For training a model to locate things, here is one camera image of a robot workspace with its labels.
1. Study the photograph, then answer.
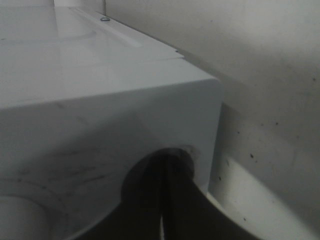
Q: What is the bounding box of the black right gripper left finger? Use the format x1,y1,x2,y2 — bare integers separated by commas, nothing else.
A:
82,149,165,240

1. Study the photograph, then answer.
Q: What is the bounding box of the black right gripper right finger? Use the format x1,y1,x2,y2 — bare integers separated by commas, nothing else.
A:
161,148,250,240

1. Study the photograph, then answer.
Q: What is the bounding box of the round door release button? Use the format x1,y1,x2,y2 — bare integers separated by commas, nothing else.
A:
119,144,201,226

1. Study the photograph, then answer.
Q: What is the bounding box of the lower white timer knob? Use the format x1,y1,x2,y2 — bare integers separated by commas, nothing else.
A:
0,195,68,240

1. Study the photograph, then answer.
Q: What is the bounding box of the white microwave oven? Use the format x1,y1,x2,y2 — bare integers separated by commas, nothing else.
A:
0,5,223,240

